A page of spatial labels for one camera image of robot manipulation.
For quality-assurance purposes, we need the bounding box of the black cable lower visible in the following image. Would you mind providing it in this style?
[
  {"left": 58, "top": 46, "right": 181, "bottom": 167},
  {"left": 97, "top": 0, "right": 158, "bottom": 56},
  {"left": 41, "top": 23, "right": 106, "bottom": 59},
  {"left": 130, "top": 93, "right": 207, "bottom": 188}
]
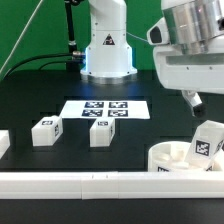
[{"left": 38, "top": 59, "right": 83, "bottom": 71}]

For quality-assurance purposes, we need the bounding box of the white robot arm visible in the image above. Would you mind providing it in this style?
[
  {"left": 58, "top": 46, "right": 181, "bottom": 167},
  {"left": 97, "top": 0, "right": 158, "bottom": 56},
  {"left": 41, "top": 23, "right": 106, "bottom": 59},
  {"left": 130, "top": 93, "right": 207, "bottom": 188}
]
[{"left": 81, "top": 0, "right": 224, "bottom": 117}]

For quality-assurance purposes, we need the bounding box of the white marker sheet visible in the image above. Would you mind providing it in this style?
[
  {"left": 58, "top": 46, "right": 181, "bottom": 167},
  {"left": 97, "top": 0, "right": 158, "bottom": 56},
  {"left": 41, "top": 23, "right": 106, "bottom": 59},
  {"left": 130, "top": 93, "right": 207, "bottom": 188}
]
[{"left": 60, "top": 100, "right": 150, "bottom": 119}]

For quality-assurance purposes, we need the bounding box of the black cable upper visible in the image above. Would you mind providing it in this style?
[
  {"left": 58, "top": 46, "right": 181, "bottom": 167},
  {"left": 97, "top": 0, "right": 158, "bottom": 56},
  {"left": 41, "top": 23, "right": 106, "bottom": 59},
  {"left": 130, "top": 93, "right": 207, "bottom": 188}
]
[{"left": 2, "top": 53, "right": 75, "bottom": 80}]

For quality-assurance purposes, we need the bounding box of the black vertical pole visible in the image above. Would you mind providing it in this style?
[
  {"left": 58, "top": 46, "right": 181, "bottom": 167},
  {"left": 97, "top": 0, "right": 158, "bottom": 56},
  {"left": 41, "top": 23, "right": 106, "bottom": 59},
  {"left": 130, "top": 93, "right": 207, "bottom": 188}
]
[{"left": 64, "top": 0, "right": 80, "bottom": 72}]

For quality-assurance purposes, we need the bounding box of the thin grey rod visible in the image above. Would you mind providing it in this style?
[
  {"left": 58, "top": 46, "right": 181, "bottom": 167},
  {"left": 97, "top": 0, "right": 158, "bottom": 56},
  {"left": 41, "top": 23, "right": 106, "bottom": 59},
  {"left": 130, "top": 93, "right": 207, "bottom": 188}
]
[{"left": 0, "top": 0, "right": 44, "bottom": 75}]

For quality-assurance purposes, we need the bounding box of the thin grey wire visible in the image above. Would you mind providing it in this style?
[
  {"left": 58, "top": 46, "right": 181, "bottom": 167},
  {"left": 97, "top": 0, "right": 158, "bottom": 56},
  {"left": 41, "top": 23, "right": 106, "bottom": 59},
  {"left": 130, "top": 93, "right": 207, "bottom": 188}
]
[{"left": 126, "top": 31, "right": 150, "bottom": 44}]

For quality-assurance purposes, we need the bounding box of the black cable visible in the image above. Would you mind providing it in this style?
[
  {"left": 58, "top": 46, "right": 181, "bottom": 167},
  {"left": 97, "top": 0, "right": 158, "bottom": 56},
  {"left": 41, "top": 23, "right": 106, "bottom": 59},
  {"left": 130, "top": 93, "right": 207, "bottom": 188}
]
[
  {"left": 38, "top": 59, "right": 83, "bottom": 71},
  {"left": 2, "top": 53, "right": 75, "bottom": 80}
]

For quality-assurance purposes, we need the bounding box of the white U-shaped fence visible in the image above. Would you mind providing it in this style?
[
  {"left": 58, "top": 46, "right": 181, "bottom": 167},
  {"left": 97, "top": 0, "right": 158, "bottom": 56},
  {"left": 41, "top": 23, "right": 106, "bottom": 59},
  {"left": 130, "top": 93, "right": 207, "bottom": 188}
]
[{"left": 0, "top": 171, "right": 224, "bottom": 199}]

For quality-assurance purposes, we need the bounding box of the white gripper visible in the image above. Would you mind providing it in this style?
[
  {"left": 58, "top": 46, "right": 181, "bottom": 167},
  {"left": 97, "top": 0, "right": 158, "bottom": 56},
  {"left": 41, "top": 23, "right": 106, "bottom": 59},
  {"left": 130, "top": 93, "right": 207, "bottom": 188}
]
[{"left": 153, "top": 46, "right": 224, "bottom": 118}]

